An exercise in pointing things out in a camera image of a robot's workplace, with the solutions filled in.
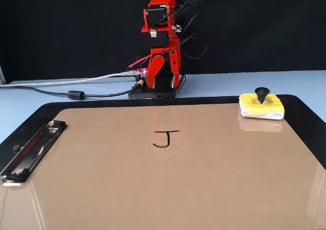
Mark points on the black rubber mat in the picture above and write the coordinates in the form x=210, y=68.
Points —
x=102, y=104

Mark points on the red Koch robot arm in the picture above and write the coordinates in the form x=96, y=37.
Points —
x=163, y=3

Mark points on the controller board with LED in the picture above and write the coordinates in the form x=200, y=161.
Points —
x=140, y=73

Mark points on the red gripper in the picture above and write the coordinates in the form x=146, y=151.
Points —
x=174, y=43

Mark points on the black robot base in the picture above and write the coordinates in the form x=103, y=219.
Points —
x=163, y=85

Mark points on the silver metal clipboard clip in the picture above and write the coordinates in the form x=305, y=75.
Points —
x=33, y=151

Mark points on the black backdrop cloth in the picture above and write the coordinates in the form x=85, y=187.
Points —
x=51, y=24

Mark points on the yellow white sponge black knob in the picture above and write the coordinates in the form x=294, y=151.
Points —
x=254, y=113

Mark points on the brown glossy clipboard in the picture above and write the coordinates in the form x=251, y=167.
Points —
x=163, y=189

